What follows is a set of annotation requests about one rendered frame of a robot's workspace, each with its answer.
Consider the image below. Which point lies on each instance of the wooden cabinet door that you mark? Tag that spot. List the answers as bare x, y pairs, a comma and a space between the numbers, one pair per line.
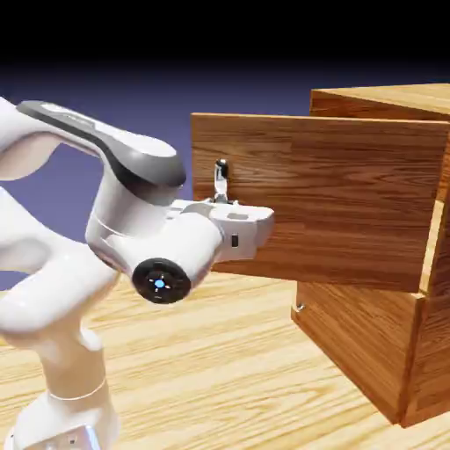
334, 197
358, 337

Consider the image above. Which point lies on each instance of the wooden cabinet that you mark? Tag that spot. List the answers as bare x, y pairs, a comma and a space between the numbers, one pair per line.
432, 351

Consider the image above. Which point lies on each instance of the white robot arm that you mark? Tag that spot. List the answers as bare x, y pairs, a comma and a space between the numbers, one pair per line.
63, 281

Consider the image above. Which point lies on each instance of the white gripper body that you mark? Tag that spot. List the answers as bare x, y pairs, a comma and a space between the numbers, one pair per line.
262, 223

